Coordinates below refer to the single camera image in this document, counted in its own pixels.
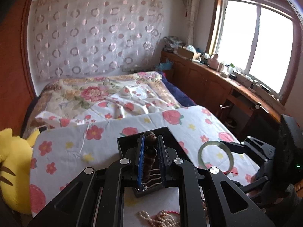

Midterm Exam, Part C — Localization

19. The floral quilt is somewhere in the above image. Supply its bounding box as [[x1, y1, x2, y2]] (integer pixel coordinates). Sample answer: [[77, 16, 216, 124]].
[[22, 71, 187, 138]]

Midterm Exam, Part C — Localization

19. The blue plastic bag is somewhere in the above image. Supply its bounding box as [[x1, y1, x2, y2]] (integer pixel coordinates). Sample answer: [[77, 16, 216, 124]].
[[155, 59, 174, 72]]

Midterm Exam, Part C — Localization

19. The pink circle patterned curtain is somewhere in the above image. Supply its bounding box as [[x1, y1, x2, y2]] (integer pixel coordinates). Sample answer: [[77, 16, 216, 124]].
[[30, 0, 164, 80]]

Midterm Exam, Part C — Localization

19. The dark wooden bead bracelet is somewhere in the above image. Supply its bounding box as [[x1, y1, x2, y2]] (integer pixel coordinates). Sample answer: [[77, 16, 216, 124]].
[[142, 130, 159, 183]]

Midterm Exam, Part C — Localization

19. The window with white frame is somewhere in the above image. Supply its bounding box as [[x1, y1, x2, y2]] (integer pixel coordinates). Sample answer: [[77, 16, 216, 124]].
[[206, 0, 301, 105]]

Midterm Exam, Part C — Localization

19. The wooden sideboard cabinet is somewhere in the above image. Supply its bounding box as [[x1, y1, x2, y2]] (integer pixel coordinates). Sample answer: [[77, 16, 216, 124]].
[[161, 51, 281, 145]]

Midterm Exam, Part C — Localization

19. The dark blue blanket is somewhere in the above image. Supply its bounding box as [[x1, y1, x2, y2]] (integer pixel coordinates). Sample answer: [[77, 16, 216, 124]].
[[158, 71, 196, 107]]

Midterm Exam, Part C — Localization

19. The yellow plush toy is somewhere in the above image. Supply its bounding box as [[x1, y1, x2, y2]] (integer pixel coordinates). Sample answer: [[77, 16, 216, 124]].
[[0, 128, 40, 215]]

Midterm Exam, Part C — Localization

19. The beige side curtain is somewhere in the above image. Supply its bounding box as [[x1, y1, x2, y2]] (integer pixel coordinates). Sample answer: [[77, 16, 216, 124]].
[[185, 0, 200, 46]]

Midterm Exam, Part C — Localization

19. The wooden wardrobe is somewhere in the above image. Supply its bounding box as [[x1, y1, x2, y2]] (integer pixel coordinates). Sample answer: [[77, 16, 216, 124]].
[[1, 0, 36, 135]]

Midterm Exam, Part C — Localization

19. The silver flower hair pin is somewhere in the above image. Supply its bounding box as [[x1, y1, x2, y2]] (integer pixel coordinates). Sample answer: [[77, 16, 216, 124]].
[[139, 169, 162, 191]]

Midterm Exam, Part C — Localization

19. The green jade bangle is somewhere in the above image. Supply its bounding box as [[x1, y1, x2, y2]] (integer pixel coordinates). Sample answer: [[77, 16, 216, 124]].
[[197, 141, 234, 175]]

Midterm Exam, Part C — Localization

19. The black square jewelry box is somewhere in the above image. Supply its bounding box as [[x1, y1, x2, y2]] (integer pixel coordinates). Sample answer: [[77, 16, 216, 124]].
[[117, 127, 191, 198]]

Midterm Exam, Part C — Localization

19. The strawberry flower print sheet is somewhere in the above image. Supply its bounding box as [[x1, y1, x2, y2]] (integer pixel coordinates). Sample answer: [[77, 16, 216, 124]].
[[30, 106, 258, 215]]

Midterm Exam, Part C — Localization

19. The pink kettle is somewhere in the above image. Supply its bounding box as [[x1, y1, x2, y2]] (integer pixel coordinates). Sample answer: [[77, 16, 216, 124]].
[[208, 54, 219, 71]]

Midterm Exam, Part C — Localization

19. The cardboard tissue box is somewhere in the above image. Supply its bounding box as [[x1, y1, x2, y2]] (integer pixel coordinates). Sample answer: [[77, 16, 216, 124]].
[[177, 47, 201, 60]]

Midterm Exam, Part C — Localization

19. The white pearl necklace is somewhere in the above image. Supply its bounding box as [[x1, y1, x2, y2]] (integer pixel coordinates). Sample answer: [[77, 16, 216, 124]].
[[137, 209, 183, 227]]

